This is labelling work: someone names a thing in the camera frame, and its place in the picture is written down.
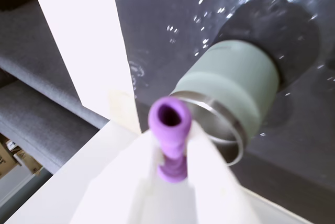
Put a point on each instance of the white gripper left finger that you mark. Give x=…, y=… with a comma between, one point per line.
x=104, y=171

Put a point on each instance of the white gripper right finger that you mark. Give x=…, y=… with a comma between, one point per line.
x=212, y=182

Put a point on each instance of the purple ribbed pen grip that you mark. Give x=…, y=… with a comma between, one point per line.
x=171, y=144

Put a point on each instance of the pale green steel cup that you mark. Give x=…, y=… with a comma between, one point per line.
x=230, y=77

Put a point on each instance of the brown cardboard box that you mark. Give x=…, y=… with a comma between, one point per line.
x=30, y=162
x=5, y=153

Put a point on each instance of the grey fabric sofa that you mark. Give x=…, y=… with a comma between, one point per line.
x=34, y=98

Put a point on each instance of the glossy black mat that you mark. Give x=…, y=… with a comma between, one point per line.
x=162, y=4

